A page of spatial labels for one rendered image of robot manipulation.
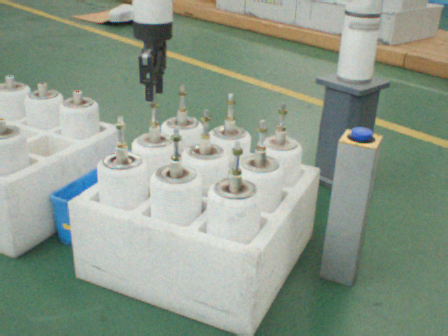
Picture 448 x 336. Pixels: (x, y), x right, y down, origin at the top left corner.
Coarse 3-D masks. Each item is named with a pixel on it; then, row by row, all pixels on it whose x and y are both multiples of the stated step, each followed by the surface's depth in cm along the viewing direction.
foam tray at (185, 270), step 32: (96, 192) 104; (288, 192) 107; (96, 224) 99; (128, 224) 95; (160, 224) 94; (192, 224) 94; (288, 224) 101; (96, 256) 102; (128, 256) 99; (160, 256) 95; (192, 256) 92; (224, 256) 89; (256, 256) 86; (288, 256) 107; (128, 288) 102; (160, 288) 98; (192, 288) 95; (224, 288) 92; (256, 288) 90; (224, 320) 94; (256, 320) 94
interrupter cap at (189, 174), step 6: (162, 168) 98; (168, 168) 98; (186, 168) 98; (192, 168) 98; (156, 174) 95; (162, 174) 95; (168, 174) 96; (186, 174) 96; (192, 174) 96; (162, 180) 93; (168, 180) 93; (174, 180) 94; (180, 180) 94; (186, 180) 94; (192, 180) 94
